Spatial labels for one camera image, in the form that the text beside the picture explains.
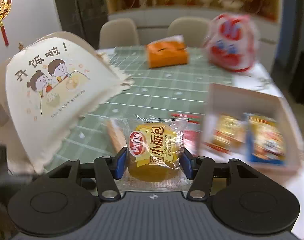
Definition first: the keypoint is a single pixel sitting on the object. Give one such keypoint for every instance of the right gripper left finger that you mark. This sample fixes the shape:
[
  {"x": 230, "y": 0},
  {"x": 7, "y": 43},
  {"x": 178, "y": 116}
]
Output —
[{"x": 102, "y": 173}]

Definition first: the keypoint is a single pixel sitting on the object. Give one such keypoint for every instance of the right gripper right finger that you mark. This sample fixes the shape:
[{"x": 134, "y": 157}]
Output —
[{"x": 202, "y": 171}]

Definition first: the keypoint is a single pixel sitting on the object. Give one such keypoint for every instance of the gold snack bar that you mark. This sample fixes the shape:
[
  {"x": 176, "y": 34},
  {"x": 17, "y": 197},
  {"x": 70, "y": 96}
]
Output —
[{"x": 228, "y": 135}]

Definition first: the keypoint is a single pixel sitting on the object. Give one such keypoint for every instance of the small yellow bread packet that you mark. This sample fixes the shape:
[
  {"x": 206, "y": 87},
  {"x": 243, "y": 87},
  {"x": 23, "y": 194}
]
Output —
[{"x": 153, "y": 156}]

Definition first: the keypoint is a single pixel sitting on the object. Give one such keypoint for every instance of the blue seaweed snack bag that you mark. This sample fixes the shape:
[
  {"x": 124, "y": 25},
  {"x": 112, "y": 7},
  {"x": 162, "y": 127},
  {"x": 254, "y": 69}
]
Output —
[{"x": 264, "y": 141}]

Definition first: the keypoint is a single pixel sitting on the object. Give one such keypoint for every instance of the red snack sachet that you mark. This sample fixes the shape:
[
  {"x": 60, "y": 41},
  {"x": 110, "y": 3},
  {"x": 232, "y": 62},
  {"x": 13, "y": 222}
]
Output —
[{"x": 192, "y": 132}]

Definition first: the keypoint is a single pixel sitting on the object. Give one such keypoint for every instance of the long clear cracker pack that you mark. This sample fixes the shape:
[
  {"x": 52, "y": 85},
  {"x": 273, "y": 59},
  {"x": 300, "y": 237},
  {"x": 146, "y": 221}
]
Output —
[{"x": 116, "y": 134}]

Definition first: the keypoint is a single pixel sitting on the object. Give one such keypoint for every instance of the pink open storage box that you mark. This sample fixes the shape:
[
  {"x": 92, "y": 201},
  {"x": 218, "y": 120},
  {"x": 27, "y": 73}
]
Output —
[{"x": 233, "y": 101}]

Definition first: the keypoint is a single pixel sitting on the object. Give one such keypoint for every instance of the green grid tablecloth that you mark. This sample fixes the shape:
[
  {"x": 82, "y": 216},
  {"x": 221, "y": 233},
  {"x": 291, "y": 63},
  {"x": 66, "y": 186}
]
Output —
[{"x": 155, "y": 92}]

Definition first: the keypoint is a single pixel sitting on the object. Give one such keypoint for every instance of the cream cartoon food cover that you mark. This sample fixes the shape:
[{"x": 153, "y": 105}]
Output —
[{"x": 52, "y": 83}]

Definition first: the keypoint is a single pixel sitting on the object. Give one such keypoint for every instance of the orange tissue box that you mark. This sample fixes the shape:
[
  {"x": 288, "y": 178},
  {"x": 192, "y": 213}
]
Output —
[{"x": 169, "y": 51}]

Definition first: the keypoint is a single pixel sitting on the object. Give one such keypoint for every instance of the red white rabbit bag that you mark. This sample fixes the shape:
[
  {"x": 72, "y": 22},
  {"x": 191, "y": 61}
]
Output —
[{"x": 232, "y": 42}]

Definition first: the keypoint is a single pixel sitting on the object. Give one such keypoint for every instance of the beige dining chair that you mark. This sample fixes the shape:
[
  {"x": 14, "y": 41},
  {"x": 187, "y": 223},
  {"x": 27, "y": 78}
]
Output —
[{"x": 121, "y": 32}]

